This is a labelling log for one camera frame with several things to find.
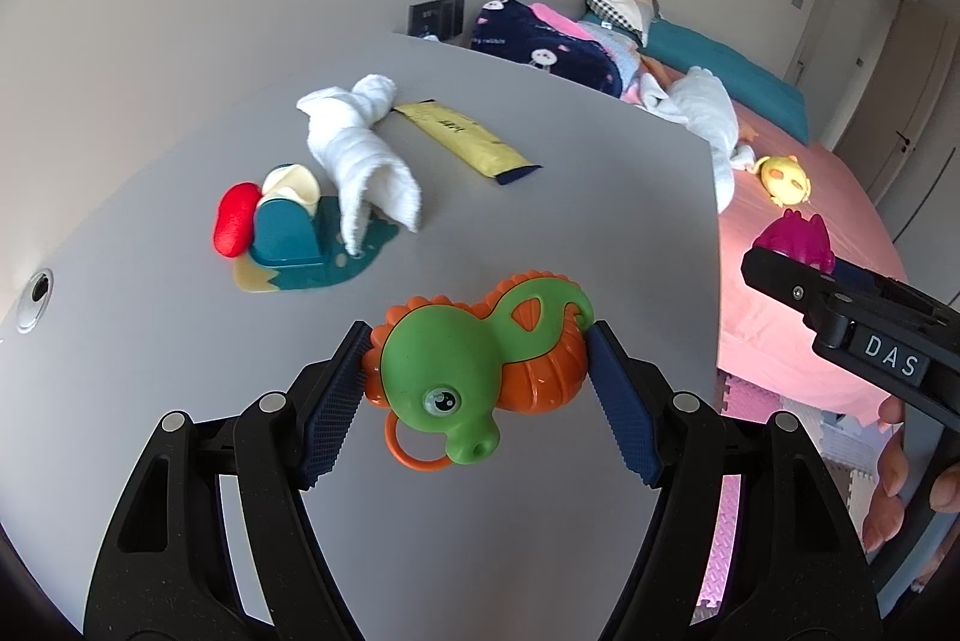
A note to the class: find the dark wall switch panel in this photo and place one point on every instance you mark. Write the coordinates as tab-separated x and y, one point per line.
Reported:
435	17

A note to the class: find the yellow chick toy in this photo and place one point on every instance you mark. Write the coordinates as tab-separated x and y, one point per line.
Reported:
784	180

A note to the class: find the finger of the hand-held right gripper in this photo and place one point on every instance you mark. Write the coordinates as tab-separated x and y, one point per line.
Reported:
862	277
787	285

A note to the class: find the green orange seahorse toy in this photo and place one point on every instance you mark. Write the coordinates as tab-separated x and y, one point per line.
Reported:
435	371

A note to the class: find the teal pillow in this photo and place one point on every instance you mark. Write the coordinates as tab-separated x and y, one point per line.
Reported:
735	79

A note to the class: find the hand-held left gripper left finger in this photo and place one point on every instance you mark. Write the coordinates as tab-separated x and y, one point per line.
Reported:
334	416

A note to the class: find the checkered pillow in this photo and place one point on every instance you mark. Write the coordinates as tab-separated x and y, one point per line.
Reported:
622	4

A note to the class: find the teal cream flat toy mat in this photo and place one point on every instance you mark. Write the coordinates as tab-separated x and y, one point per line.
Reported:
352	262

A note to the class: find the person's right hand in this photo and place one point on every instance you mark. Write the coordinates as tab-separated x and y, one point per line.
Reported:
889	483

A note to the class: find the silver desk grommet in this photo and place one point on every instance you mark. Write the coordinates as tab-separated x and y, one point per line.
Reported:
35	300

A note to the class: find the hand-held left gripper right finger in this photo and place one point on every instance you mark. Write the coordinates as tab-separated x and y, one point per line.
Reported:
622	416

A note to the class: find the white door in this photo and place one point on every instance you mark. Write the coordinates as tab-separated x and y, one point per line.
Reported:
847	26
919	124

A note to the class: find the white knotted towel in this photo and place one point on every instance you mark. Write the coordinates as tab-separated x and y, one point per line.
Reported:
367	161

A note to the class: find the navy printed blanket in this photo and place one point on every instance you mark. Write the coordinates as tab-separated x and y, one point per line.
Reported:
540	45

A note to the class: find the red oval toy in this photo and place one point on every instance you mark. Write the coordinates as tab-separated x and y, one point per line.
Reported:
234	221

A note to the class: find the white crumpled towel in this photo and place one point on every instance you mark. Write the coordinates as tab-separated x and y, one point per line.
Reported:
705	109

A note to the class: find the yellow sachet packet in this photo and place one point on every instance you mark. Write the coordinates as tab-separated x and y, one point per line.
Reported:
465	139

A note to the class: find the pink monster toy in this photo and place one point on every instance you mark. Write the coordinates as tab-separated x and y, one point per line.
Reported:
799	240

